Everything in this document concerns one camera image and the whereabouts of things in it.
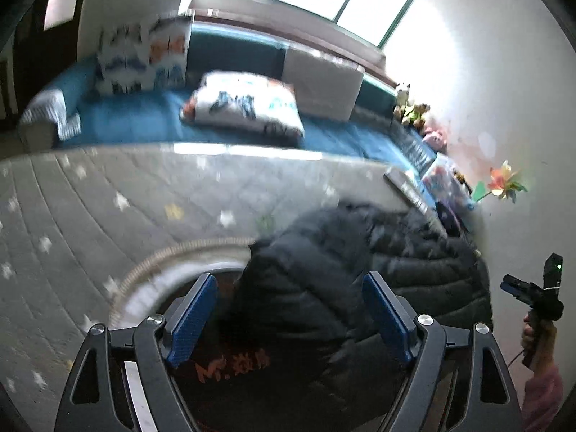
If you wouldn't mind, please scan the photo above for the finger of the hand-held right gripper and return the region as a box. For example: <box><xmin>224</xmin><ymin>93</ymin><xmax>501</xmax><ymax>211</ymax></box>
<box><xmin>500</xmin><ymin>274</ymin><xmax>534</xmax><ymax>305</ymax></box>

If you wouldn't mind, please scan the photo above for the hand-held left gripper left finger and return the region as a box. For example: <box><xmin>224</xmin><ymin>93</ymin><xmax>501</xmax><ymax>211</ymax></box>
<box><xmin>54</xmin><ymin>272</ymin><xmax>219</xmax><ymax>432</ymax></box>

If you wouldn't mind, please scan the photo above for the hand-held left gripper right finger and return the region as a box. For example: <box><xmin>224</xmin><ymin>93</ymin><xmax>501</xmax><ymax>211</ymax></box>
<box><xmin>362</xmin><ymin>272</ymin><xmax>525</xmax><ymax>432</ymax></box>

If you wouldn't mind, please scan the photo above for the black puffer jacket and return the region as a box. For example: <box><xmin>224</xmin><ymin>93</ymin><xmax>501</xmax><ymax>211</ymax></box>
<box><xmin>108</xmin><ymin>202</ymin><xmax>493</xmax><ymax>432</ymax></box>

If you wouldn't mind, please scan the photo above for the person's right hand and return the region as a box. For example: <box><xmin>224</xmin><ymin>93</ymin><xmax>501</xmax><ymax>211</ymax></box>
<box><xmin>521</xmin><ymin>312</ymin><xmax>555</xmax><ymax>372</ymax></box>

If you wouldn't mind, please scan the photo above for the colourful paper pinwheel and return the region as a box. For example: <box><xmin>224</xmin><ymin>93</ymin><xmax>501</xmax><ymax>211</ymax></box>
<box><xmin>470</xmin><ymin>159</ymin><xmax>528</xmax><ymax>205</ymax></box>

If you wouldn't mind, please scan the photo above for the colourful printed box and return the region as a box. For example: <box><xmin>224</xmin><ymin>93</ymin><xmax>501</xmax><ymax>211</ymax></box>
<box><xmin>423</xmin><ymin>155</ymin><xmax>474</xmax><ymax>210</ymax></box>

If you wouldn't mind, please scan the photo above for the dark flat book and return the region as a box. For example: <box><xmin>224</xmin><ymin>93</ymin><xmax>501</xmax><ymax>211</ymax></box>
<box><xmin>384</xmin><ymin>166</ymin><xmax>435</xmax><ymax>211</ymax></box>

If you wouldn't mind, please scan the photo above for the grey star quilted mat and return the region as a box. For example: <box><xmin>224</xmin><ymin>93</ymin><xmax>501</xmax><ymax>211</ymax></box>
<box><xmin>0</xmin><ymin>141</ymin><xmax>446</xmax><ymax>432</ymax></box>

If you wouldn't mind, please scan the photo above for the pink plush toy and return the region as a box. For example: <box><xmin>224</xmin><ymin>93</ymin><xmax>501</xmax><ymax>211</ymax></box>
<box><xmin>422</xmin><ymin>127</ymin><xmax>449</xmax><ymax>153</ymax></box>

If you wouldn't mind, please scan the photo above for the blue sofa bed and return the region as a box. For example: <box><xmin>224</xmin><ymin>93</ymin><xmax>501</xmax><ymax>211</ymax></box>
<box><xmin>18</xmin><ymin>31</ymin><xmax>451</xmax><ymax>190</ymax></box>

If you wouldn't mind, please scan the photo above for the brown plush toy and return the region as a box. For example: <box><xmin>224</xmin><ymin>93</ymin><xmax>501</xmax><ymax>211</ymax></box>
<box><xmin>394</xmin><ymin>103</ymin><xmax>431</xmax><ymax>128</ymax></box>

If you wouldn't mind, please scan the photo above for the flat printed white pillow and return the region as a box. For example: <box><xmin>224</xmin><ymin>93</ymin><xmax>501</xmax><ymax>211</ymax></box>
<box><xmin>180</xmin><ymin>72</ymin><xmax>306</xmax><ymax>138</ymax></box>

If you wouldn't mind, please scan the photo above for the white backrest cushion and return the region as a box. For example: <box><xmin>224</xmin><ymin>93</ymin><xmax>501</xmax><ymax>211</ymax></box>
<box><xmin>283</xmin><ymin>49</ymin><xmax>365</xmax><ymax>122</ymax></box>

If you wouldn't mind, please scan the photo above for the striped grey bolster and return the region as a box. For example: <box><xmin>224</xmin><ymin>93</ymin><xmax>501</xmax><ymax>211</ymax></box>
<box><xmin>18</xmin><ymin>87</ymin><xmax>82</xmax><ymax>142</ymax></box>

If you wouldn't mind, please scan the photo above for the upright butterfly print pillow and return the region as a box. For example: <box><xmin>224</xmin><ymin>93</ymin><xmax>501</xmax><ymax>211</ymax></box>
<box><xmin>96</xmin><ymin>13</ymin><xmax>192</xmax><ymax>95</ymax></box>

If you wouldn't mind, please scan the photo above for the dark teal backrest cushion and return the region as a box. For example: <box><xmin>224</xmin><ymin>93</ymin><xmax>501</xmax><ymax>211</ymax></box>
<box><xmin>186</xmin><ymin>31</ymin><xmax>289</xmax><ymax>79</ymax></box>

